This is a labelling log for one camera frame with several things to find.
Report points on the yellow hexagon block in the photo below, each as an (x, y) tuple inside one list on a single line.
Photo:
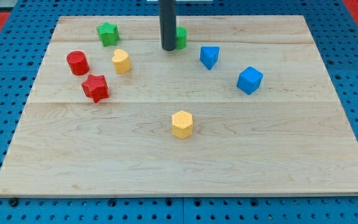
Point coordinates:
[(182, 124)]

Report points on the light wooden board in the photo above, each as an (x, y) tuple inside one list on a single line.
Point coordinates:
[(290, 138)]

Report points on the blue triangle block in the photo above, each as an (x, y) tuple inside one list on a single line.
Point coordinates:
[(209, 56)]

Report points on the yellow heart block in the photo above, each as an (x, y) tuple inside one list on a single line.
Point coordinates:
[(121, 61)]

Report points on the green cylinder block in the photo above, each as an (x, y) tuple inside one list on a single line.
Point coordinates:
[(181, 37)]

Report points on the blue cube block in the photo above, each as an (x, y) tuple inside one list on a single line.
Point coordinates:
[(249, 80)]

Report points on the red star block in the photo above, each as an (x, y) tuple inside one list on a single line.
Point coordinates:
[(96, 87)]

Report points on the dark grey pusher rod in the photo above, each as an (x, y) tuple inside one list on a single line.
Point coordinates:
[(168, 24)]

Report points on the green star block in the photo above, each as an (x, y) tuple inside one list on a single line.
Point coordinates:
[(108, 34)]

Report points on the red cylinder block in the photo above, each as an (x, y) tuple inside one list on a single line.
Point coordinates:
[(78, 63)]

